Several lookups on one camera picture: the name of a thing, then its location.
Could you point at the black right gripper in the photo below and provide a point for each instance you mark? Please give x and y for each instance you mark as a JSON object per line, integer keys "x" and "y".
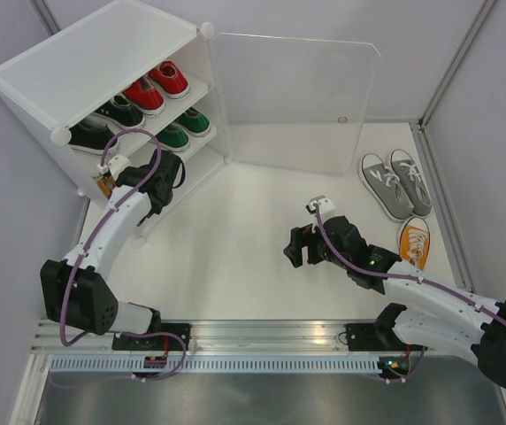
{"x": 301, "y": 237}

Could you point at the green sneaker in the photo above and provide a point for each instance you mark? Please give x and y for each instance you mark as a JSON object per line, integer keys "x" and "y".
{"x": 194, "y": 122}
{"x": 173, "y": 138}

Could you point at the orange sneaker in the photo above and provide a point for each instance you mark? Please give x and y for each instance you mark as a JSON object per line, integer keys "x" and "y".
{"x": 106, "y": 184}
{"x": 414, "y": 242}

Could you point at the red sneaker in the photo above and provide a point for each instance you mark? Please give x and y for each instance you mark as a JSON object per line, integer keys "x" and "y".
{"x": 145, "y": 97}
{"x": 169, "y": 77}

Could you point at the black sneaker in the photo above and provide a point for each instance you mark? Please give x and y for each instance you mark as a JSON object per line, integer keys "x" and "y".
{"x": 121, "y": 112}
{"x": 90, "y": 138}

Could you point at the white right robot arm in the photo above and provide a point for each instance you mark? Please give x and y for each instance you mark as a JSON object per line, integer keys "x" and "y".
{"x": 425, "y": 312}

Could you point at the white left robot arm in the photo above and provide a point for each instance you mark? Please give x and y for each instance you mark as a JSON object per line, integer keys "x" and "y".
{"x": 75, "y": 290}

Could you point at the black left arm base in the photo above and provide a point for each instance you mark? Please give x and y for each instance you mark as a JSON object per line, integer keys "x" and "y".
{"x": 155, "y": 343}

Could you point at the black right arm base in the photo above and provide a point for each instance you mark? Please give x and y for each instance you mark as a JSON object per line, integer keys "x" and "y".
{"x": 366, "y": 337}

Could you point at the clear acrylic cabinet door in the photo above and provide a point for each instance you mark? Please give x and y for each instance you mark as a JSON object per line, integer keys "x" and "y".
{"x": 294, "y": 103}

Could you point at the white plastic shoe cabinet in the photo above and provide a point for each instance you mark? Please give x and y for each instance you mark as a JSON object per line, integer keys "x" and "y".
{"x": 57, "y": 83}

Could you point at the left grey sneaker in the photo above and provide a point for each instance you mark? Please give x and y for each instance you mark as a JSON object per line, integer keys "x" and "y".
{"x": 385, "y": 186}

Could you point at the grey sneaker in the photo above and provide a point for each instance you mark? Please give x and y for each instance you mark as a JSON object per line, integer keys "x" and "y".
{"x": 385, "y": 186}
{"x": 413, "y": 183}

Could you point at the right grey sneaker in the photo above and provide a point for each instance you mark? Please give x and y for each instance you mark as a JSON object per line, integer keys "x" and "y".
{"x": 413, "y": 183}

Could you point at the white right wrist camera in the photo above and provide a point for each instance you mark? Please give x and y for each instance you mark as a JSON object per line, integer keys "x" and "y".
{"x": 322, "y": 205}

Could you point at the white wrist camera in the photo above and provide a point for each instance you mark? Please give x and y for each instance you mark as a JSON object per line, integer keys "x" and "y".
{"x": 322, "y": 205}
{"x": 114, "y": 166}

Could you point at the aluminium mounting rail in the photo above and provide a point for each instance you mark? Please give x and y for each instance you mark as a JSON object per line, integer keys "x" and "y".
{"x": 235, "y": 337}

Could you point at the aluminium corner frame post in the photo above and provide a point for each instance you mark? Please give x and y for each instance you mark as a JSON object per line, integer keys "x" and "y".
{"x": 435, "y": 134}

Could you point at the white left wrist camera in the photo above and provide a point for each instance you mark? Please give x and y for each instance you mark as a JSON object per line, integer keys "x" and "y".
{"x": 114, "y": 166}

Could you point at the white slotted cable duct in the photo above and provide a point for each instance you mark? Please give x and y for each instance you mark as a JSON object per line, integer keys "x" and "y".
{"x": 217, "y": 364}

